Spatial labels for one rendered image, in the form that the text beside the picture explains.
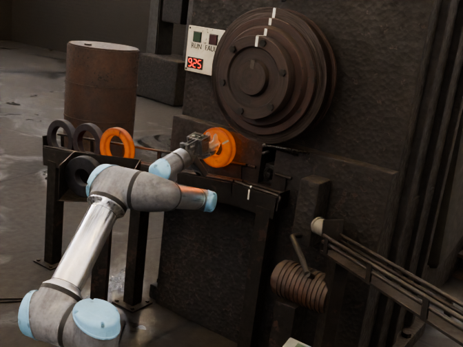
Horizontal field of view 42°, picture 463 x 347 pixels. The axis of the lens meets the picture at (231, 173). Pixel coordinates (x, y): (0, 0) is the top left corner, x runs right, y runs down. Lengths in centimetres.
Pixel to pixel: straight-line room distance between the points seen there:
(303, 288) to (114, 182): 71
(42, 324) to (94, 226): 30
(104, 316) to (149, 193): 37
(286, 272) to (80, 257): 71
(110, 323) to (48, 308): 17
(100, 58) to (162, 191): 318
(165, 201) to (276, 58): 61
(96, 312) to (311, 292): 74
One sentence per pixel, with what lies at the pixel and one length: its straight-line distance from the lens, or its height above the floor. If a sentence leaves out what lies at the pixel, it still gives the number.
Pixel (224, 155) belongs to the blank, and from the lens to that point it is 230.
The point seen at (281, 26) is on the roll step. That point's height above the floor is 129.
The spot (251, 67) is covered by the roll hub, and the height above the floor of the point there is 115.
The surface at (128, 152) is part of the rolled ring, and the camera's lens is 261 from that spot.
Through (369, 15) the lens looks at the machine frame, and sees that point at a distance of 213.
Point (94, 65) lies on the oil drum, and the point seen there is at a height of 74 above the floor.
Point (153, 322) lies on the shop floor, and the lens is 268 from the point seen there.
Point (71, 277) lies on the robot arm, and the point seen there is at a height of 61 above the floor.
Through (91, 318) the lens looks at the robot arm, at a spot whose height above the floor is 58.
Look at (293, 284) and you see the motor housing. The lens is 202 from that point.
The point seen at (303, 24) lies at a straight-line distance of 206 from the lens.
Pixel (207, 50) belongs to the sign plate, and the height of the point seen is 115.
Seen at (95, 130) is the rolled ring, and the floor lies 73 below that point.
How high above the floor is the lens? 136
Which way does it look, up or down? 16 degrees down
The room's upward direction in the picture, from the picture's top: 7 degrees clockwise
